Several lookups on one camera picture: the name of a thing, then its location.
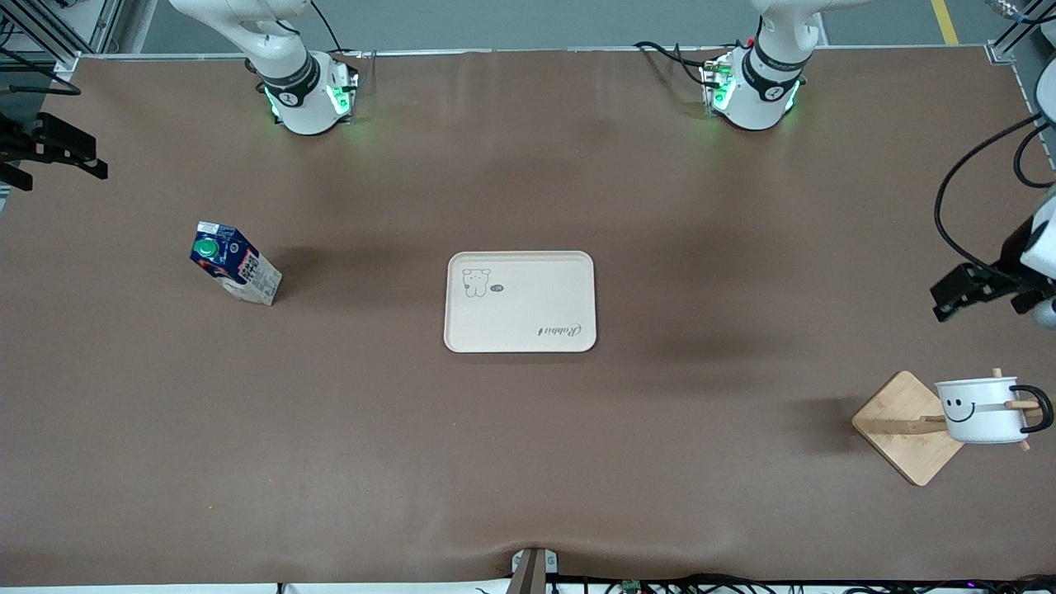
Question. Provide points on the wooden cup stand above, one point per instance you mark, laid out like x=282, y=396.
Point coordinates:
x=899, y=421

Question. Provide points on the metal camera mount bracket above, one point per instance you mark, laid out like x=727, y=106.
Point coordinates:
x=528, y=577

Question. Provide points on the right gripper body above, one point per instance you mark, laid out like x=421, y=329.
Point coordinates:
x=23, y=143

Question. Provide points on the aluminium frame post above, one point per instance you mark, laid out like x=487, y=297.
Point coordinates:
x=1002, y=51
x=106, y=25

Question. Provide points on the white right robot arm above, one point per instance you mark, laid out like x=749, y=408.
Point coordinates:
x=289, y=82

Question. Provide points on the blue milk carton green cap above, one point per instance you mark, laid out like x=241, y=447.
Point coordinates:
x=239, y=268

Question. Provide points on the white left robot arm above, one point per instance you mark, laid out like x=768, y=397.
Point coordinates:
x=767, y=74

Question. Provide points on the small green circuit board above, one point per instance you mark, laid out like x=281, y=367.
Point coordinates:
x=631, y=586

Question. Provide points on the brown table mat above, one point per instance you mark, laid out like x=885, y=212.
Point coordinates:
x=330, y=412

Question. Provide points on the beige plastic tray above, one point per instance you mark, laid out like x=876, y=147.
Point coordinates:
x=528, y=305

